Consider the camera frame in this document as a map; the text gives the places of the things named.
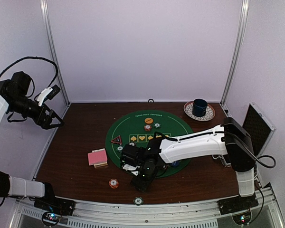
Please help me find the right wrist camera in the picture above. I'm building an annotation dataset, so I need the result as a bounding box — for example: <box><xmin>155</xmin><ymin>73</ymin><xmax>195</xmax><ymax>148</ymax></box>
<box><xmin>120</xmin><ymin>143</ymin><xmax>146</xmax><ymax>172</ymax></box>

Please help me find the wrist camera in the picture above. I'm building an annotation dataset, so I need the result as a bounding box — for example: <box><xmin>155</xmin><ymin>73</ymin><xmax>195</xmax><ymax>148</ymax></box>
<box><xmin>120</xmin><ymin>143</ymin><xmax>146</xmax><ymax>172</ymax></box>
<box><xmin>36</xmin><ymin>85</ymin><xmax>60</xmax><ymax>106</ymax></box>

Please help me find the aluminium table front rail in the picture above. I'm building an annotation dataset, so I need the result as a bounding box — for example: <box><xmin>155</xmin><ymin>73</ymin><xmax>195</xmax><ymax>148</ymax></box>
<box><xmin>13</xmin><ymin>186</ymin><xmax>282</xmax><ymax>228</ymax></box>

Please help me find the red backed card deck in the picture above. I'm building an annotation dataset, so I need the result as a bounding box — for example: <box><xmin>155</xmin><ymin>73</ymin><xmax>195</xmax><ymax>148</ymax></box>
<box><xmin>87</xmin><ymin>148</ymin><xmax>107</xmax><ymax>166</ymax></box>

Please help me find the playing card box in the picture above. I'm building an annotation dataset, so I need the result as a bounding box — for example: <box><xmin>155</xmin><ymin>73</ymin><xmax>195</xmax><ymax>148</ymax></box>
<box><xmin>92</xmin><ymin>148</ymin><xmax>107</xmax><ymax>168</ymax></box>

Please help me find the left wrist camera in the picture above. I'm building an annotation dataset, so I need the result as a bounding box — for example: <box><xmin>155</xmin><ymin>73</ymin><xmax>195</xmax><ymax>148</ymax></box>
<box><xmin>36</xmin><ymin>85</ymin><xmax>60</xmax><ymax>106</ymax></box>

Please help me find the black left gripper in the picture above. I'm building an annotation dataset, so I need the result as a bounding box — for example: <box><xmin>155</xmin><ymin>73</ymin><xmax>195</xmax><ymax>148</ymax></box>
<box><xmin>7</xmin><ymin>94</ymin><xmax>64</xmax><ymax>129</ymax></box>

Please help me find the patterned saucer plate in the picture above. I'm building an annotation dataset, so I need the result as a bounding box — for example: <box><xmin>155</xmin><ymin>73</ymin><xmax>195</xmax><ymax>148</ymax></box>
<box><xmin>183</xmin><ymin>101</ymin><xmax>216</xmax><ymax>122</ymax></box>

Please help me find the left aluminium frame post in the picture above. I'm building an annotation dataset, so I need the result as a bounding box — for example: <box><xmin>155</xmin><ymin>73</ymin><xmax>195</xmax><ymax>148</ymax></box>
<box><xmin>40</xmin><ymin>0</ymin><xmax>70</xmax><ymax>106</ymax></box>

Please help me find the round green poker mat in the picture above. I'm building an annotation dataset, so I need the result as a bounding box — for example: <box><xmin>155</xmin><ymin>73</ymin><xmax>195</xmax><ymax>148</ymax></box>
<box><xmin>105</xmin><ymin>110</ymin><xmax>193</xmax><ymax>168</ymax></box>

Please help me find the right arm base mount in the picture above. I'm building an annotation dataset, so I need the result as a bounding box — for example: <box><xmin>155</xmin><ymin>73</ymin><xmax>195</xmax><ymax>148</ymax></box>
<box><xmin>218</xmin><ymin>193</ymin><xmax>259</xmax><ymax>226</ymax></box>

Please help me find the aluminium poker chip case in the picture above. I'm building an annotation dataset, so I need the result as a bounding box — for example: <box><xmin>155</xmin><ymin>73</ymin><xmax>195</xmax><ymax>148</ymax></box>
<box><xmin>218</xmin><ymin>103</ymin><xmax>276</xmax><ymax>172</ymax></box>

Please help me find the red chip stack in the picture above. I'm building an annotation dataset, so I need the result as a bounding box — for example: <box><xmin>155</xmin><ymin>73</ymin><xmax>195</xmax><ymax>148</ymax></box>
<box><xmin>109</xmin><ymin>179</ymin><xmax>119</xmax><ymax>189</ymax></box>

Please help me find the green 20 chip stack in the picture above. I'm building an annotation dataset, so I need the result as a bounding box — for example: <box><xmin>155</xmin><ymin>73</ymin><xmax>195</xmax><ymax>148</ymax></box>
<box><xmin>133</xmin><ymin>197</ymin><xmax>144</xmax><ymax>206</ymax></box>

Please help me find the dark blue mug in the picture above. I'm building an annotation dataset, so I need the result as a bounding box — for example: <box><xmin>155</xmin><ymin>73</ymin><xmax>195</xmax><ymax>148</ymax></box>
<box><xmin>192</xmin><ymin>98</ymin><xmax>208</xmax><ymax>117</ymax></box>

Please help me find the red 5 chip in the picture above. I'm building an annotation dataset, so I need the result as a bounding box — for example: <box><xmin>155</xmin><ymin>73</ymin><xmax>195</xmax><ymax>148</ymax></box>
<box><xmin>144</xmin><ymin>124</ymin><xmax>152</xmax><ymax>132</ymax></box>

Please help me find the right aluminium frame post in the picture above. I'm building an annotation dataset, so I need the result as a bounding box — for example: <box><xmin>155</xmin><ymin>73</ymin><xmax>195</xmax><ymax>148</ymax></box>
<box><xmin>220</xmin><ymin>0</ymin><xmax>249</xmax><ymax>107</ymax></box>

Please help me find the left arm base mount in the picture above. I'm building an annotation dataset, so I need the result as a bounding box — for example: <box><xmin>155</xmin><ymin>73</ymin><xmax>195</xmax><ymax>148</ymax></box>
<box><xmin>29</xmin><ymin>182</ymin><xmax>76</xmax><ymax>228</ymax></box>

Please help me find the blue small blind button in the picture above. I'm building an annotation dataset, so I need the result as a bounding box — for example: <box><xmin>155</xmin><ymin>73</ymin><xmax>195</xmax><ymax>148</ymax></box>
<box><xmin>171</xmin><ymin>161</ymin><xmax>180</xmax><ymax>167</ymax></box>

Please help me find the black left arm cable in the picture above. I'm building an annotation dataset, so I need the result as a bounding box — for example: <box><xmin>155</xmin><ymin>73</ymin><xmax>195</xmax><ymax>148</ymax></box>
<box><xmin>0</xmin><ymin>56</ymin><xmax>59</xmax><ymax>92</ymax></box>

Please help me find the black red triangular dealer button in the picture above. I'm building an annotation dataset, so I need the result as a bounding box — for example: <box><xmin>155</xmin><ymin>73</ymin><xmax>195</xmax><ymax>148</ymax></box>
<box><xmin>111</xmin><ymin>135</ymin><xmax>122</xmax><ymax>145</ymax></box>

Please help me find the orange big blind button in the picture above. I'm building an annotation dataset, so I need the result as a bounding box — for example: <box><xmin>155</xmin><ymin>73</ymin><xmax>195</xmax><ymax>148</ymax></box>
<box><xmin>144</xmin><ymin>117</ymin><xmax>153</xmax><ymax>124</ymax></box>

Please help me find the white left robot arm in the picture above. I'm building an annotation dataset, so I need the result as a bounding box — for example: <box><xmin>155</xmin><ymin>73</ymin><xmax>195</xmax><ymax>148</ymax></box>
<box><xmin>0</xmin><ymin>72</ymin><xmax>64</xmax><ymax>211</ymax></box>

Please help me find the aluminium frame post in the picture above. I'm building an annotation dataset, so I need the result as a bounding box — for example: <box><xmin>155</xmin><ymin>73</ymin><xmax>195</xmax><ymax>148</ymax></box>
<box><xmin>220</xmin><ymin>0</ymin><xmax>249</xmax><ymax>107</ymax></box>
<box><xmin>40</xmin><ymin>0</ymin><xmax>70</xmax><ymax>106</ymax></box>

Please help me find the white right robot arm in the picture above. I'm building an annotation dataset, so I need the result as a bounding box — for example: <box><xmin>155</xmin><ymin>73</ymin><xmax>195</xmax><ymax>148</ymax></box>
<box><xmin>131</xmin><ymin>117</ymin><xmax>276</xmax><ymax>210</ymax></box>

